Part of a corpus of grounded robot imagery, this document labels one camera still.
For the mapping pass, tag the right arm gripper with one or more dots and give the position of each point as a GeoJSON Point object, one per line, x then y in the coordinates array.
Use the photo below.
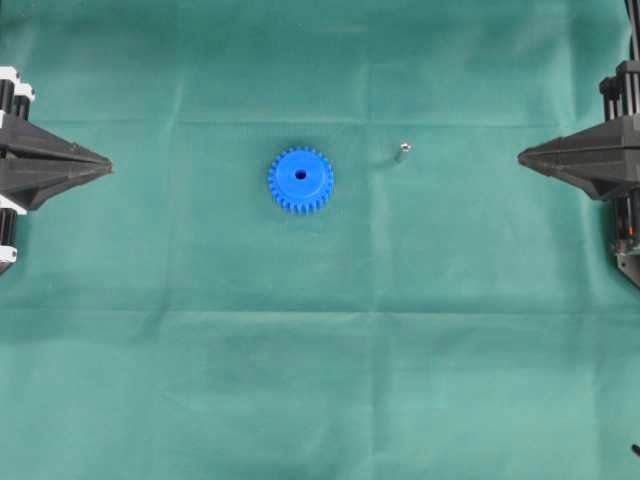
{"type": "Point", "coordinates": [603, 162]}

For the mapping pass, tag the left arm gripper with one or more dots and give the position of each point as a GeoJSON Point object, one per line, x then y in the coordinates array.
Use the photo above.
{"type": "Point", "coordinates": [27, 184]}

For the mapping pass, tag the small silver metal shaft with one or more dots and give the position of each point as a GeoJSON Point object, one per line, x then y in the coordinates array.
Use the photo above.
{"type": "Point", "coordinates": [404, 149]}

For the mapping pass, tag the blue plastic gear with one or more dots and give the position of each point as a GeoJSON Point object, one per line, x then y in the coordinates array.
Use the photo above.
{"type": "Point", "coordinates": [301, 180]}

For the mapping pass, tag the green cloth mat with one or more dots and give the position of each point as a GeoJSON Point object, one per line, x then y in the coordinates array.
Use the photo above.
{"type": "Point", "coordinates": [454, 316]}

